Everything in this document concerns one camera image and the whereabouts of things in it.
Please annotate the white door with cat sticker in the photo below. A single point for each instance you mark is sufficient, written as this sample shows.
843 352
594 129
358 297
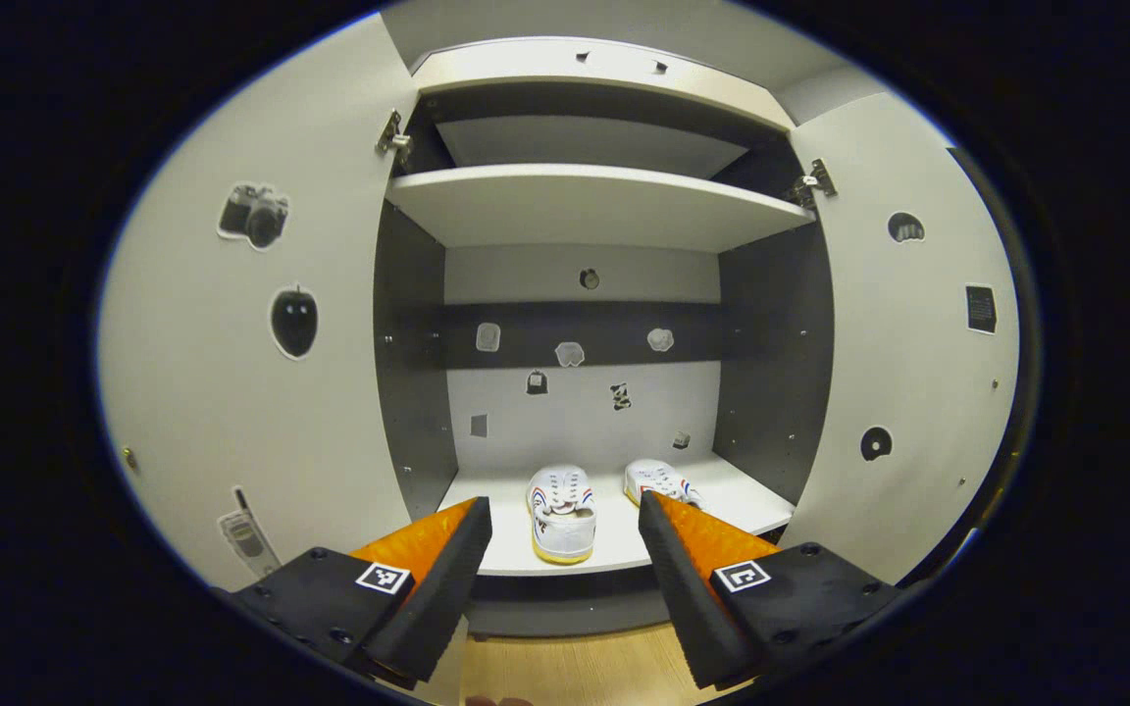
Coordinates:
918 392

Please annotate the white cabinet drawer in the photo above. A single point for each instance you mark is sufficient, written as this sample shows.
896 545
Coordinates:
526 74

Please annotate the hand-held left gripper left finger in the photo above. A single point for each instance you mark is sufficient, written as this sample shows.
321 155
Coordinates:
433 598

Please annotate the white and grey shoe cabinet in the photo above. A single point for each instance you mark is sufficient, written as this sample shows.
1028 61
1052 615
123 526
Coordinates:
575 412

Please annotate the white door with phone sticker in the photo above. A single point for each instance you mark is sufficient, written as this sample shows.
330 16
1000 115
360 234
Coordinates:
231 441

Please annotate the white canvas shoe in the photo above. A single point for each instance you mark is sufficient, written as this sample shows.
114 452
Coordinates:
562 520
658 479

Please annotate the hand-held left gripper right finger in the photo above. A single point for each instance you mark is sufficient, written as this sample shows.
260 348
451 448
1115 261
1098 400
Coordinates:
683 598

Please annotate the white cabinet shelf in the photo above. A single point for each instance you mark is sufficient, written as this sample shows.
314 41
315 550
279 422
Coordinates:
585 206

